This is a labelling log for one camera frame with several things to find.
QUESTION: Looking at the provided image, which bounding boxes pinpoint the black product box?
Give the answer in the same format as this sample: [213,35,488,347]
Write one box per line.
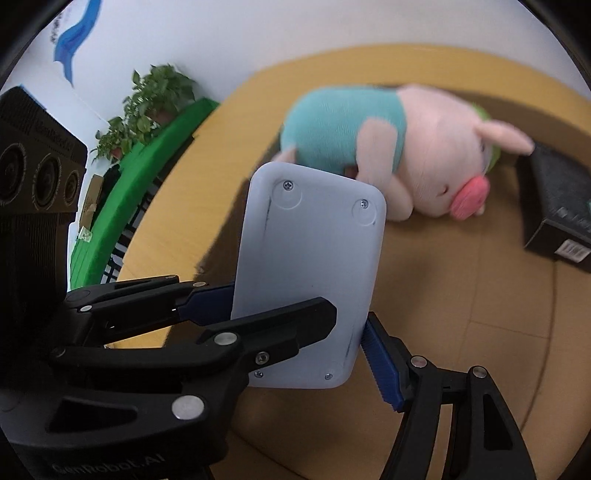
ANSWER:
[516,143,590,272]

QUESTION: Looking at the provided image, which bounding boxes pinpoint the pig plush teal shirt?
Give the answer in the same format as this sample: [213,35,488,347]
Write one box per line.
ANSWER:
[273,84,535,222]

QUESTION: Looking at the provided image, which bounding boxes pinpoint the potted green plant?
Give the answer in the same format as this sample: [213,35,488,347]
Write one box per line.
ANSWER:
[122,64,195,143]

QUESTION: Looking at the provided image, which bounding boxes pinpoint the white plastic device box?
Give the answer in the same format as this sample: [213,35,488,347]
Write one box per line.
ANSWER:
[231,162,386,389]

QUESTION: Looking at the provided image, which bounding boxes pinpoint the green tablecloth side table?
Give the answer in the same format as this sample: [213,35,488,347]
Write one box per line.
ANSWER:
[69,98,218,289]

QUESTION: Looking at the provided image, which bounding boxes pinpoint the small potted plant left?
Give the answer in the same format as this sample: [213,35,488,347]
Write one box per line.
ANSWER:
[92,116,135,163]

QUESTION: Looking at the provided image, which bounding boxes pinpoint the brown cardboard box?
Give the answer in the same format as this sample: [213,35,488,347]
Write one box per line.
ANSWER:
[193,82,591,480]

